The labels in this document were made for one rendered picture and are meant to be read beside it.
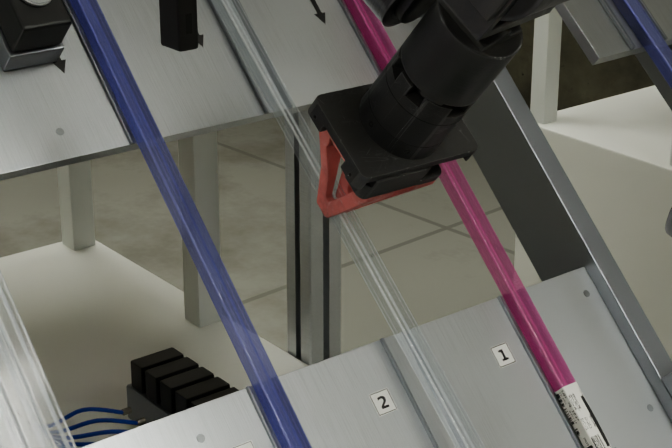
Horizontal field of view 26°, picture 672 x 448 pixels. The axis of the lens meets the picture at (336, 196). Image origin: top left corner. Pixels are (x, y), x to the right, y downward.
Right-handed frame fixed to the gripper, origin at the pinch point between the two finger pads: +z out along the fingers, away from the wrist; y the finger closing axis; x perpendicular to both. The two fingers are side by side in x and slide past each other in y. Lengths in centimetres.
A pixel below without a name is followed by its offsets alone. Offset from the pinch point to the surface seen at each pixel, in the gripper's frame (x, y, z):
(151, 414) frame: -2.8, -3.0, 40.8
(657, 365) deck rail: 18.8, -19.6, 1.5
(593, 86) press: -92, -254, 175
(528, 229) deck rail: 4.5, -19.6, 4.9
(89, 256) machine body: -32, -21, 68
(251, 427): 11.8, 12.6, 3.4
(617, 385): 18.7, -16.4, 2.8
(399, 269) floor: -54, -146, 164
